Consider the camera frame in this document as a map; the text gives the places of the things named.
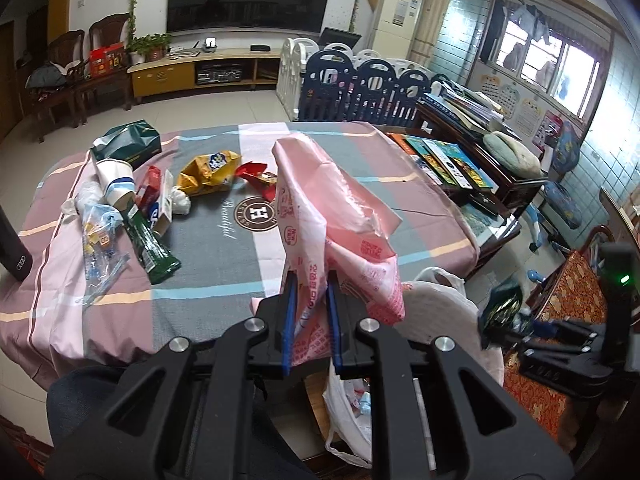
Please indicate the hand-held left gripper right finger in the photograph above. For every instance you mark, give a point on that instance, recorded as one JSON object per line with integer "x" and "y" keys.
{"x": 334, "y": 320}

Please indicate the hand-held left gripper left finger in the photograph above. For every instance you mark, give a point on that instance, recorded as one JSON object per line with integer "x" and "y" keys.
{"x": 289, "y": 320}

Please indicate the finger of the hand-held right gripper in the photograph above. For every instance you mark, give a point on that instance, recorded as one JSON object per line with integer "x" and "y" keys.
{"x": 560, "y": 349}
{"x": 570, "y": 327}

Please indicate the dark green gold packet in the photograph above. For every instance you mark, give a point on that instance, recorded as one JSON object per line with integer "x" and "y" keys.
{"x": 500, "y": 305}

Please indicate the white plastic bag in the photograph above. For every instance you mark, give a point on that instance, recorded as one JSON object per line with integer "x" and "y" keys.
{"x": 350, "y": 425}

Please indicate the pink printed plastic bag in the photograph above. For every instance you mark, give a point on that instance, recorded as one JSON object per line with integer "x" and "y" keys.
{"x": 320, "y": 185}

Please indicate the red patterned seat cushion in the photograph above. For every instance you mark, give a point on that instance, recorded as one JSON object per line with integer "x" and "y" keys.
{"x": 560, "y": 290}

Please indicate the plaid printed tablecloth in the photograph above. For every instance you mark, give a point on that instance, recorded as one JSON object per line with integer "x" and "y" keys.
{"x": 225, "y": 270}

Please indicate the pale pink padded chair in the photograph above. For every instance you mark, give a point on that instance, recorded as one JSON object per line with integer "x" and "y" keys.
{"x": 440, "y": 315}

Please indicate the blue printed kids chair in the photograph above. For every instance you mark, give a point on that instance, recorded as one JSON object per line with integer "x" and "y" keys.
{"x": 565, "y": 205}

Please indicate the dark wooden side cabinet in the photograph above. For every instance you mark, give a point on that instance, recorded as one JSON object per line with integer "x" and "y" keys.
{"x": 520, "y": 191}

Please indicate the red snack wrapper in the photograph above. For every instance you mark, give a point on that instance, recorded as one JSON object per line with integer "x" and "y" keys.
{"x": 255, "y": 172}

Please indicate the green snack packet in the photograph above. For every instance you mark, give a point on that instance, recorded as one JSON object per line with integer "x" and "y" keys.
{"x": 150, "y": 245}

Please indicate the crumpled white tissue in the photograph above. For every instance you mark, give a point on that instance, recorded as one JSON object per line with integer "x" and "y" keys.
{"x": 181, "y": 201}

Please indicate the yellow chip bag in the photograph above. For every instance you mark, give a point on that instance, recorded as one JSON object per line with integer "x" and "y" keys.
{"x": 210, "y": 170}

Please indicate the grey green cushion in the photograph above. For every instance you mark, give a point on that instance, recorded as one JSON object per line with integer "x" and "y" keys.
{"x": 512, "y": 154}

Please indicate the red white carton box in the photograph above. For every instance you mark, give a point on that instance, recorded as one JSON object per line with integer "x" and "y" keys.
{"x": 151, "y": 195}

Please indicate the row of colourful children's books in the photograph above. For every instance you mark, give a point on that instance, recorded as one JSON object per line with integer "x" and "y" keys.
{"x": 445, "y": 160}

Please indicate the clear plastic wrapper yellow bits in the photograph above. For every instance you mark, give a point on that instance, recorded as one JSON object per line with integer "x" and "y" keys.
{"x": 102, "y": 250}

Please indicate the white paper cup blue stripes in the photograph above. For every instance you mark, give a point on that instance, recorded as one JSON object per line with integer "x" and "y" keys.
{"x": 116, "y": 182}

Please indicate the navy plastic baby fence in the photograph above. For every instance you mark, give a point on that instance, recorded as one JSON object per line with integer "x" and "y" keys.
{"x": 370, "y": 90}

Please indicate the dark green tissue pack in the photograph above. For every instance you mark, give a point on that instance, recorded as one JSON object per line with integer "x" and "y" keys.
{"x": 130, "y": 145}

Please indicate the crumpled clear plastic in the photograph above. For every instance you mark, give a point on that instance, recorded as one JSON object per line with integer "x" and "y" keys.
{"x": 85, "y": 197}

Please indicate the stack of books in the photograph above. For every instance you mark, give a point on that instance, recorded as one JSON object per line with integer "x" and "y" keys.
{"x": 465, "y": 107}

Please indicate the window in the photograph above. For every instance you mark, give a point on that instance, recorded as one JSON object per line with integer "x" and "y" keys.
{"x": 575, "y": 65}

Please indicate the white plastic baby fence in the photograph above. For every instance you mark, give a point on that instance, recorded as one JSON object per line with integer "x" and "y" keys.
{"x": 290, "y": 75}

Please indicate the black audio player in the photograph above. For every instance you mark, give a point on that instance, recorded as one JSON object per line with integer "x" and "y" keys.
{"x": 220, "y": 77}

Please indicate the small black set-top box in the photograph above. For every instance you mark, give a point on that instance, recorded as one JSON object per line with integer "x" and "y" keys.
{"x": 260, "y": 48}

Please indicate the yellow wooden television cabinet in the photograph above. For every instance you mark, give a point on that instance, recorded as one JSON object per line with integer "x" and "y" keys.
{"x": 160, "y": 77}

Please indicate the small desk clock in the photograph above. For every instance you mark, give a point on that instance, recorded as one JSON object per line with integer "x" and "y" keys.
{"x": 210, "y": 44}

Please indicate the blue hanging garment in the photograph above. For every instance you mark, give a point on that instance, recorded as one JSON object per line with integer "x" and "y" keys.
{"x": 532, "y": 20}

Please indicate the dark hanging garment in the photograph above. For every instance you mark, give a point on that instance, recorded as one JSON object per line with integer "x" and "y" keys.
{"x": 494, "y": 27}

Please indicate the green potted plant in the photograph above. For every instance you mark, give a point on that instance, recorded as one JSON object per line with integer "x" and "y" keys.
{"x": 150, "y": 45}

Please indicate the cream standing air conditioner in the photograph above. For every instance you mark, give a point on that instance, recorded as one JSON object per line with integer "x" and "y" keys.
{"x": 397, "y": 10}

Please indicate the red gift box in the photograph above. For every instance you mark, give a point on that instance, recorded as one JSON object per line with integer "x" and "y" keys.
{"x": 107, "y": 60}

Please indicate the beige curtain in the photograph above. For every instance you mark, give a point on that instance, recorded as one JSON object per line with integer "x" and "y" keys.
{"x": 432, "y": 10}

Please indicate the dark wooden chair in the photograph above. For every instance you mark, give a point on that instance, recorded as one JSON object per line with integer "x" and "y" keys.
{"x": 107, "y": 30}
{"x": 62, "y": 52}

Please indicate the black bag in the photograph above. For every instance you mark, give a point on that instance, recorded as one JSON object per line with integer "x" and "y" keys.
{"x": 45, "y": 77}

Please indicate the children's wall chart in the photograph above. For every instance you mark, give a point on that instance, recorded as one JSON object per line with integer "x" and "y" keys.
{"x": 530, "y": 116}
{"x": 500, "y": 95}

